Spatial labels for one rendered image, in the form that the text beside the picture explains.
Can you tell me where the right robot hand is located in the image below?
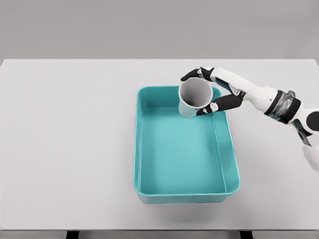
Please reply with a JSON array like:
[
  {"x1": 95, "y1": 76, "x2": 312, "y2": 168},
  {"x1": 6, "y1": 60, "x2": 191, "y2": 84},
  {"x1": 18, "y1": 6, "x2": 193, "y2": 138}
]
[{"x1": 180, "y1": 66, "x2": 257, "y2": 116}]

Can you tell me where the white paper cup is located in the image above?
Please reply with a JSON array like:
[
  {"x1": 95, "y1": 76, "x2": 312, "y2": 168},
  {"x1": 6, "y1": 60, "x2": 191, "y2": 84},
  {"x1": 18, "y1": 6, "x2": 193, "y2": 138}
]
[{"x1": 178, "y1": 77, "x2": 213, "y2": 119}]

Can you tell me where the teal rectangular basket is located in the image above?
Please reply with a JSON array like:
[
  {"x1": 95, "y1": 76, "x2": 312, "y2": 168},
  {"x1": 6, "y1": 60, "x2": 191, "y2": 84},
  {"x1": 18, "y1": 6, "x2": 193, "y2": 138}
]
[{"x1": 132, "y1": 86, "x2": 241, "y2": 205}]

